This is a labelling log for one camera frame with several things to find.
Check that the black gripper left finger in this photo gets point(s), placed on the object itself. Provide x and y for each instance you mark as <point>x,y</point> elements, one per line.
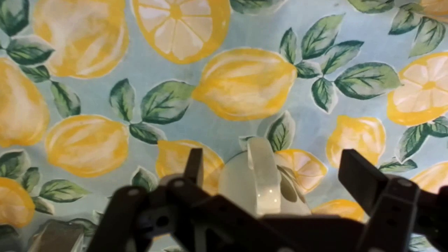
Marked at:
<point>140,219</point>

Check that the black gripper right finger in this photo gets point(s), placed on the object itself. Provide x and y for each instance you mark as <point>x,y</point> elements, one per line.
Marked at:
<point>401,215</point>

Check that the white and orange mug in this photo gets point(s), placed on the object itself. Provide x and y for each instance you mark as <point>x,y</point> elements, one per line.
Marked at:
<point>261,187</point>

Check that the small dark packet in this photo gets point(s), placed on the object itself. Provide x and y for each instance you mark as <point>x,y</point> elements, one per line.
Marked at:
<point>56,239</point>

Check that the lemon print tablecloth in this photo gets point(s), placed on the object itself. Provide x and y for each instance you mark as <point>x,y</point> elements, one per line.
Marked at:
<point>242,85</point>

